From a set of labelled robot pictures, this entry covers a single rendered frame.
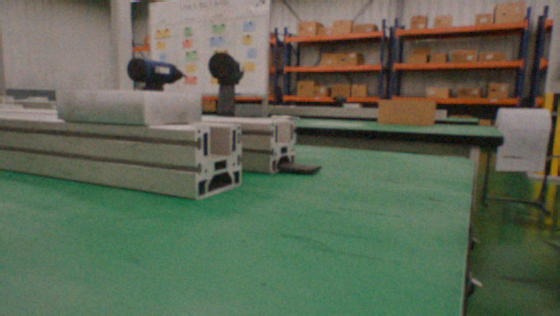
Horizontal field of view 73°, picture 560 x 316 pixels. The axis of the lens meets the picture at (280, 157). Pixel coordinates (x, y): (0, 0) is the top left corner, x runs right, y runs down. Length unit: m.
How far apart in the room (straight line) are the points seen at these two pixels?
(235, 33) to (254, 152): 3.31
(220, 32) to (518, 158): 3.01
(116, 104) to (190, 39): 3.74
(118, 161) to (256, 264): 0.31
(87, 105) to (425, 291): 0.45
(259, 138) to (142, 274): 0.38
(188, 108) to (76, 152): 0.16
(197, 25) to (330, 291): 4.02
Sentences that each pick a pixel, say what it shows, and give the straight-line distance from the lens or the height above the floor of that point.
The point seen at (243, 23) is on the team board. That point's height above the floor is 1.65.
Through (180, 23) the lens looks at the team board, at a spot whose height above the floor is 1.70.
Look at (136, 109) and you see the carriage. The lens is 0.49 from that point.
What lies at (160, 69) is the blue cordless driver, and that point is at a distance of 1.05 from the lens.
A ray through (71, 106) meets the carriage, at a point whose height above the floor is 0.88.
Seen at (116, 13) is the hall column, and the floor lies 2.77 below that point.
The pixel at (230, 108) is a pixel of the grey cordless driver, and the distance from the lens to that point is 0.85.
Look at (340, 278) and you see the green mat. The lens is 0.27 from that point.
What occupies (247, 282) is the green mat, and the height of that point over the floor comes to 0.78.
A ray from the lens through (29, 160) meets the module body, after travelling 0.68.
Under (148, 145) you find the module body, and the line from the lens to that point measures 0.49.
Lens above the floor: 0.89
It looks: 8 degrees down
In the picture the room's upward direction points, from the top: 1 degrees clockwise
